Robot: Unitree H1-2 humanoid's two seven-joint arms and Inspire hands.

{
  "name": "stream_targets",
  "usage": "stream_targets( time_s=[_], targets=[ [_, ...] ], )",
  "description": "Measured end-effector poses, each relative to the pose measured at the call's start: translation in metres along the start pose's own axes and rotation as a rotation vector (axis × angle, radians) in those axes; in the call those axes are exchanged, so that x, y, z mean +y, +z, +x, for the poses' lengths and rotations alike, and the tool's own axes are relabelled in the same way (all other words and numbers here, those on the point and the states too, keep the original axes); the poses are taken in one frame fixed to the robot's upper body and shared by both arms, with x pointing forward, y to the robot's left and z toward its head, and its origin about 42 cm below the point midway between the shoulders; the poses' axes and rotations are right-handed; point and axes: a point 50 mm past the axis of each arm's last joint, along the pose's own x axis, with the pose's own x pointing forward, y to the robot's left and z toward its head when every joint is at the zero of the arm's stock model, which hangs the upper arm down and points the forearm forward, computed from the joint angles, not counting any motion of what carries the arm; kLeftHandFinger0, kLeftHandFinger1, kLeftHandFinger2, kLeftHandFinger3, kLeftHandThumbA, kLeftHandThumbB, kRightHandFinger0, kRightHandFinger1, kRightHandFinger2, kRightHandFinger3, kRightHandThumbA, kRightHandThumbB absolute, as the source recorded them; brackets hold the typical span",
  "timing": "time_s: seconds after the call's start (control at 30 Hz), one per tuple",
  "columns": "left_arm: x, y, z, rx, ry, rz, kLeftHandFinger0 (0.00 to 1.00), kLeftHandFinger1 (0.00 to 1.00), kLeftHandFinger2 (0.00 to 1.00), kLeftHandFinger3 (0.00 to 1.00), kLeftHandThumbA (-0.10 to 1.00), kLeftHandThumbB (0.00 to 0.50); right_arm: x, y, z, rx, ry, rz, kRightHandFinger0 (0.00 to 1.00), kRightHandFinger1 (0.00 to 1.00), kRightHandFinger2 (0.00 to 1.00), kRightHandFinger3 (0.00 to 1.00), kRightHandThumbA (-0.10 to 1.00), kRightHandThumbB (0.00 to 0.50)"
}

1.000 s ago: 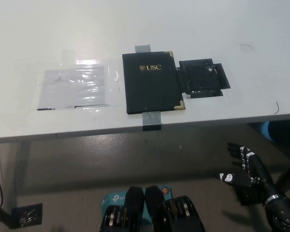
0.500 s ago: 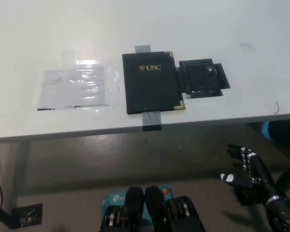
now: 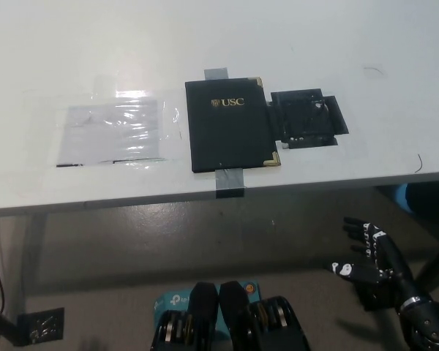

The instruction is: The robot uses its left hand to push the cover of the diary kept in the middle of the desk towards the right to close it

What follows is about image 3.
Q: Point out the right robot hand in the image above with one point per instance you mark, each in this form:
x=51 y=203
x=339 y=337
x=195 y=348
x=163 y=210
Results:
x=373 y=287

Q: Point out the black diary with gold corners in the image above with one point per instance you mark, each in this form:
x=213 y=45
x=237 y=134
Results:
x=230 y=135

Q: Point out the black diagonal floor bar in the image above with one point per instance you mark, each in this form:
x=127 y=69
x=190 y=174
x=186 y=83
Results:
x=1 y=325

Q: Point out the grey table leg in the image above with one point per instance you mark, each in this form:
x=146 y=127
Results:
x=29 y=256

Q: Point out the blue and black object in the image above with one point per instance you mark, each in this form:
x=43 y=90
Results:
x=424 y=199

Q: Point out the black tape patch on table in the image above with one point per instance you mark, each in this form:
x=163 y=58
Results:
x=307 y=117

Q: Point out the teal tp-link box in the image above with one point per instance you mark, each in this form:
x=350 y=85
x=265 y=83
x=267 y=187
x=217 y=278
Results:
x=172 y=301

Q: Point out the clear plastic sheet over paper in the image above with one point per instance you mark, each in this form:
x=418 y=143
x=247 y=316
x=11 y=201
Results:
x=106 y=131

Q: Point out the grey duct tape strip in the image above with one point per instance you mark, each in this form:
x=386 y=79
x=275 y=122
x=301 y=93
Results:
x=230 y=181

